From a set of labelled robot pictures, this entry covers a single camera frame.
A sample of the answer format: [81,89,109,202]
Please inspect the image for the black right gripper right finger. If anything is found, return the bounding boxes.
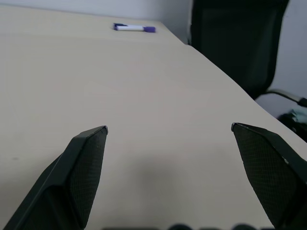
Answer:
[231,122,307,230]

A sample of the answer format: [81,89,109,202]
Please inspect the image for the dark bag with teal cloth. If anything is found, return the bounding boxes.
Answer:
[277,108,307,141]

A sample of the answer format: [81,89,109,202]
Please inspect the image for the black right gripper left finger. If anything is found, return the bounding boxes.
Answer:
[0,125,109,230]

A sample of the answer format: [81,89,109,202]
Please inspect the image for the purple and white marker pen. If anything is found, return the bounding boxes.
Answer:
[112,23,157,34]

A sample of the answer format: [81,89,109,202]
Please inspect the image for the black mesh office chair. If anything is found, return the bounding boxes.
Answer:
[187,0,307,107]

